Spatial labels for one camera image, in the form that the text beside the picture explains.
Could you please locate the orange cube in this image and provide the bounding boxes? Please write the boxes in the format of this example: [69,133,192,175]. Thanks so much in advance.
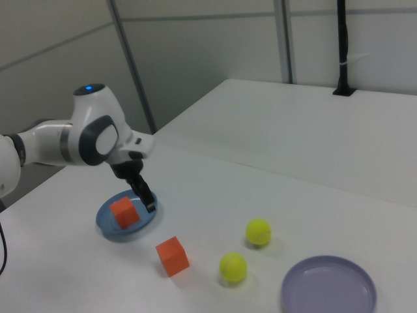
[155,235,191,278]
[109,196,141,231]

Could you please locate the dark strap around arm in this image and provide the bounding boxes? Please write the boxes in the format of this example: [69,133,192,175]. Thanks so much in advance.
[6,132,27,167]

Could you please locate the yellow tennis ball black print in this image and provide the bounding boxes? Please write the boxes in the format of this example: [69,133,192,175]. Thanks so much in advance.
[218,252,248,282]

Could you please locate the black pole with base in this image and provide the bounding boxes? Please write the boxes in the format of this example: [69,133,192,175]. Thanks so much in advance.
[332,0,356,97]

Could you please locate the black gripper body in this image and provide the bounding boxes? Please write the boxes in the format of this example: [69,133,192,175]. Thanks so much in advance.
[109,158,146,182]

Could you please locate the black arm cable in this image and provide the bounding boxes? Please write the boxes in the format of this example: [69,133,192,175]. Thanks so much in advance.
[0,220,9,276]

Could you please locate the purple plate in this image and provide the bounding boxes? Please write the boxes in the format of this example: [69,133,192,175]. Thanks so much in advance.
[280,255,379,313]

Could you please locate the blue plate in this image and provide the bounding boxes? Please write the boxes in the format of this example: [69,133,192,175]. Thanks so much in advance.
[95,188,160,243]

